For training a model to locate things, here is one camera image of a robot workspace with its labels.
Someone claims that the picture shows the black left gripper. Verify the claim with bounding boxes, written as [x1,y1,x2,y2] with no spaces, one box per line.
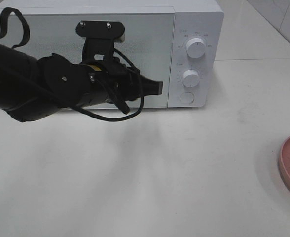
[80,61,163,109]

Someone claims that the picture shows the round white door button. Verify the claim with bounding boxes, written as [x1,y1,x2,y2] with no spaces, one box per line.
[179,92,194,104]

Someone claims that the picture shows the white timer knob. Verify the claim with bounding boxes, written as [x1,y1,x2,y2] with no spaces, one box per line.
[182,70,200,88]

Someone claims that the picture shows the white microwave door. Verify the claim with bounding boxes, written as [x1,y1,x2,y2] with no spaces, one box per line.
[0,12,174,120]

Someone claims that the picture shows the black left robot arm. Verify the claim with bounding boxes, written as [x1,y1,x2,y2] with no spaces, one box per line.
[0,43,163,122]

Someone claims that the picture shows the white microwave oven body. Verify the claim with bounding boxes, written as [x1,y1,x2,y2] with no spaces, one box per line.
[0,0,224,108]

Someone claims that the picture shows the upper white power knob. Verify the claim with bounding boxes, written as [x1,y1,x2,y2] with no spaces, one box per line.
[185,36,206,59]

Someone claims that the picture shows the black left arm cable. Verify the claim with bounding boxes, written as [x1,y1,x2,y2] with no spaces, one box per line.
[0,7,145,122]

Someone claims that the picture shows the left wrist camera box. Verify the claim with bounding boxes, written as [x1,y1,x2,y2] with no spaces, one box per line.
[75,20,125,62]

